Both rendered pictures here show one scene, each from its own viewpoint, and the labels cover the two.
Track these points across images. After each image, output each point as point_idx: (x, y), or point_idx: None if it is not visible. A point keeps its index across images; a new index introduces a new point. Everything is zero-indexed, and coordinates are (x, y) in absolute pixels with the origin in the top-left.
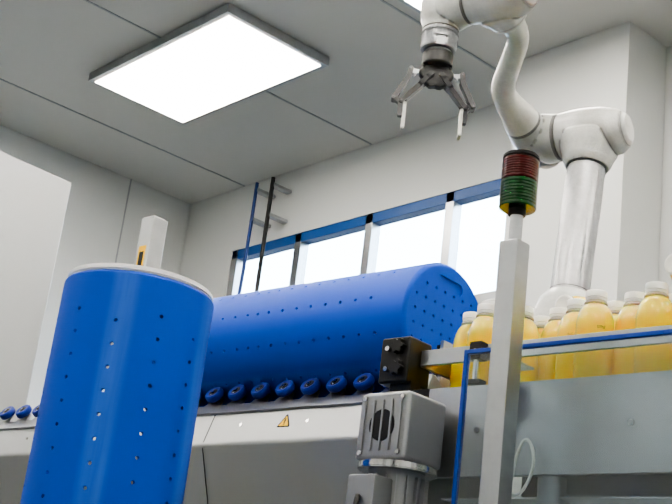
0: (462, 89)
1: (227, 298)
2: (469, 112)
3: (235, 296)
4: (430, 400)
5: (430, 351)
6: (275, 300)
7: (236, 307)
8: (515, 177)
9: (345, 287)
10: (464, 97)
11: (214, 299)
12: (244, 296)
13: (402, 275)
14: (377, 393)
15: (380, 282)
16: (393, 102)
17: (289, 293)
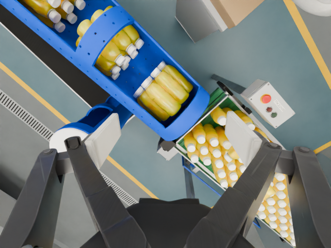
0: (298, 224)
1: (43, 34)
2: (284, 151)
3: (49, 37)
4: (174, 155)
5: (175, 149)
6: (92, 79)
7: (65, 57)
8: None
9: (134, 113)
10: (299, 186)
11: (27, 18)
12: (59, 47)
13: (162, 136)
14: (160, 154)
15: (152, 129)
16: (54, 149)
17: (99, 83)
